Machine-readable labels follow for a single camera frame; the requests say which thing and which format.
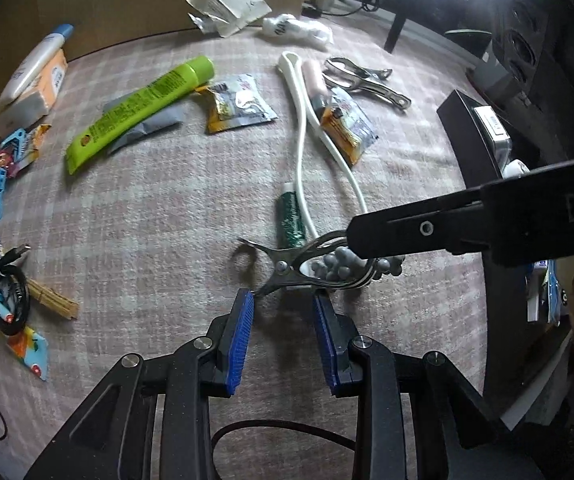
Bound black speaker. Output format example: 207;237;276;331
490;0;574;161

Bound coiled black usb cable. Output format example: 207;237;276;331
0;242;34;336

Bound colourful snack packets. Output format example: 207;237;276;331
0;125;50;187

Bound green squeeze tube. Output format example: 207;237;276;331
64;56;216;176

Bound green glitter stick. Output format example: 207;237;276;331
277;182;308;251

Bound white lotion tube blue cap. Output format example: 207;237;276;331
0;23;76;107

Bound blue fruit print tube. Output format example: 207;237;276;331
0;280;48;382

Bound wooden handled brush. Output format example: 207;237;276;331
302;60;329;112

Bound grey foil packet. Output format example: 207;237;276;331
106;97;186;156

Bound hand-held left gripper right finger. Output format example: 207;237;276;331
313;293;543;480

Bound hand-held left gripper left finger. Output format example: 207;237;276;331
24;288;255;480

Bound black table leg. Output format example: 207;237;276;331
383;10;409;54

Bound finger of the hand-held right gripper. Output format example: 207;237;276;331
346;186;489;260

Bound black box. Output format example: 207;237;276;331
436;89;520;203

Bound orange and white tissue box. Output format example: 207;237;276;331
0;50;68;139

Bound silver and yellow snack packet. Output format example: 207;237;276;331
204;74;276;135

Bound pink plaid desktop cloth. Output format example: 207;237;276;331
0;7;498;480

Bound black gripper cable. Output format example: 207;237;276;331
210;419;359;480

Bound white crumpled tissue packet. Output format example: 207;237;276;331
262;12;334;49

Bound orange and silver snack packet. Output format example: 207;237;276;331
319;87;381;166

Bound silver and white device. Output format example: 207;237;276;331
473;106;514;162

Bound white plastic looped rod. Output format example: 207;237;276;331
278;51;369;281

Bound blue plastic clothespin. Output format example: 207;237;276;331
0;130;28;222

